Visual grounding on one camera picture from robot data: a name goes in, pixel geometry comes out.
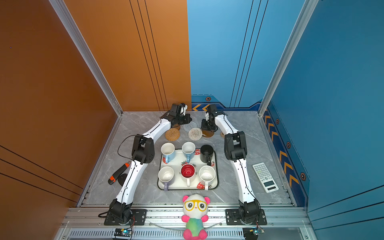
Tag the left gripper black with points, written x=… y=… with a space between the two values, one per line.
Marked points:
x=187 y=116

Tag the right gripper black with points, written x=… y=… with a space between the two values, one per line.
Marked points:
x=204 y=127

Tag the dark brown wooden coaster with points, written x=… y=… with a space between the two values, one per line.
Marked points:
x=207 y=134

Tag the multicolour woven coaster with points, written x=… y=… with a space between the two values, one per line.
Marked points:
x=195 y=134

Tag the grey blue rope coaster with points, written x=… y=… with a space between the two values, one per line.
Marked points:
x=190 y=126

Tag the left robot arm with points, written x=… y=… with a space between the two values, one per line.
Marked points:
x=143 y=153

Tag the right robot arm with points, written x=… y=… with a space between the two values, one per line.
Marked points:
x=235 y=149

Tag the black mug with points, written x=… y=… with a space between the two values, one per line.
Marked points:
x=206 y=155

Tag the blue mug back middle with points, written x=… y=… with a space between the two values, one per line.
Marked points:
x=189 y=149

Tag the blue mug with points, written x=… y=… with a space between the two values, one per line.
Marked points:
x=168 y=152
x=189 y=149

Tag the blue mug back left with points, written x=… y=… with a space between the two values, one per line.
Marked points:
x=168 y=152

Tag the white mug front right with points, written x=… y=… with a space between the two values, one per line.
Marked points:
x=207 y=175

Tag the red interior mug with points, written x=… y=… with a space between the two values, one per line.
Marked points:
x=188 y=172

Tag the white strawberry serving tray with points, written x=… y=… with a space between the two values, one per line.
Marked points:
x=177 y=163

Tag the white calculator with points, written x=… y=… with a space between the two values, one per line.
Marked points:
x=265 y=177

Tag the plush panda toy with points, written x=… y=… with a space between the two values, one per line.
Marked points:
x=195 y=209

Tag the right circuit board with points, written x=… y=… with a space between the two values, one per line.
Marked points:
x=252 y=233

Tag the left green circuit board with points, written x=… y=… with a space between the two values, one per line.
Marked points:
x=122 y=234

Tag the white mug purple handle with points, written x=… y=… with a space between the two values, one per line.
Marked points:
x=166 y=177

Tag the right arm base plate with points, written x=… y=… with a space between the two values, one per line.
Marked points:
x=234 y=217

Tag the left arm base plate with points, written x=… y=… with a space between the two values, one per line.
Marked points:
x=130 y=217

